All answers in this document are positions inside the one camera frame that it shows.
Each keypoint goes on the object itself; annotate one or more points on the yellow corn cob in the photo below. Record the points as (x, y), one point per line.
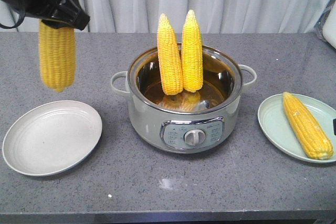
(192, 54)
(57, 56)
(312, 138)
(169, 58)

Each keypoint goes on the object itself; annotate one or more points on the beige round plate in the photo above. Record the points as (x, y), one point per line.
(52, 138)

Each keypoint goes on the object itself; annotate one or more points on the green electric cooking pot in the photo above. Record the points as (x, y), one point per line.
(187, 122)

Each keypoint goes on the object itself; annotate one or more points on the white object in plastic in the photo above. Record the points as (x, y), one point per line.
(325, 27)

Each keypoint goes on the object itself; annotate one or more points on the light green round plate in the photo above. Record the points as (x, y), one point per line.
(275, 126)

